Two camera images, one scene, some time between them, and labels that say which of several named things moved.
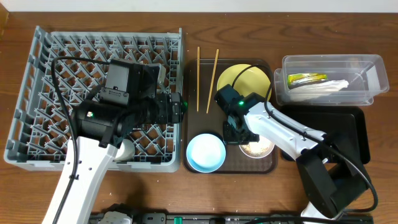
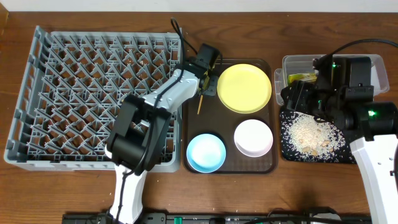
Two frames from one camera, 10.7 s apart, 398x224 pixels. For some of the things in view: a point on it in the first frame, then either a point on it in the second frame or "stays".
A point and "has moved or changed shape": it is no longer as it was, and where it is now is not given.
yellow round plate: [255, 80] stays
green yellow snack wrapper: [296, 79] stays
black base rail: [221, 218] stays
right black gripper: [229, 140] -> [298, 99]
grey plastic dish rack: [38, 134] stays
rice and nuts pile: [258, 149] has moved or changed shape
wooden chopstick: [212, 81] has moved or changed shape
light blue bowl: [206, 153] stays
